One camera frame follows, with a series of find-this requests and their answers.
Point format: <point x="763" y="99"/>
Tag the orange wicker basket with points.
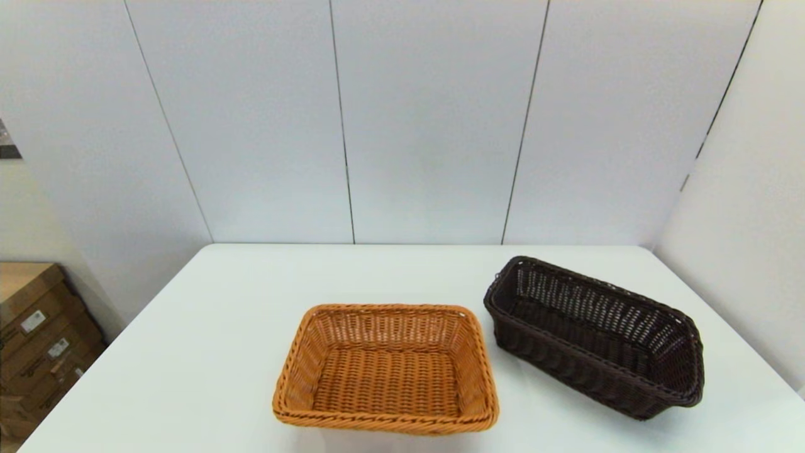
<point x="383" y="377"/>

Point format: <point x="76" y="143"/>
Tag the dark brown wicker basket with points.
<point x="585" y="327"/>

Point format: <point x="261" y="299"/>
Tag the cardboard box with white label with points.
<point x="25" y="292"/>
<point x="75" y="333"/>

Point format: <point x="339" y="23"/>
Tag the cardboard box with printed logo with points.
<point x="38" y="384"/>

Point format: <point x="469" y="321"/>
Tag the plain cardboard box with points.
<point x="16" y="421"/>

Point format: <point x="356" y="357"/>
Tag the grey wall fixture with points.
<point x="7" y="151"/>

